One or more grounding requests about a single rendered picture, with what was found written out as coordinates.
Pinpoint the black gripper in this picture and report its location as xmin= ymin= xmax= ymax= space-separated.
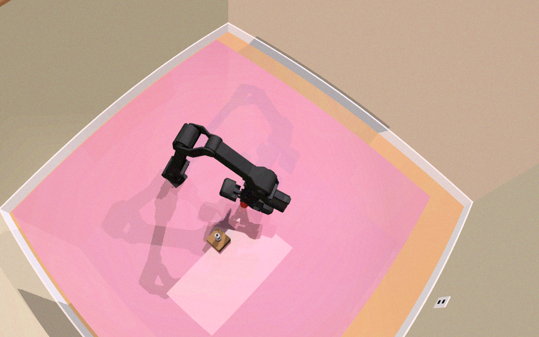
xmin=219 ymin=178 xmax=274 ymax=215

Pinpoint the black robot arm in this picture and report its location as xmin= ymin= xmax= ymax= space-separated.
xmin=161 ymin=123 xmax=291 ymax=212

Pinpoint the tan rectangular block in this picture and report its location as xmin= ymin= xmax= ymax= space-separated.
xmin=206 ymin=227 xmax=231 ymax=252

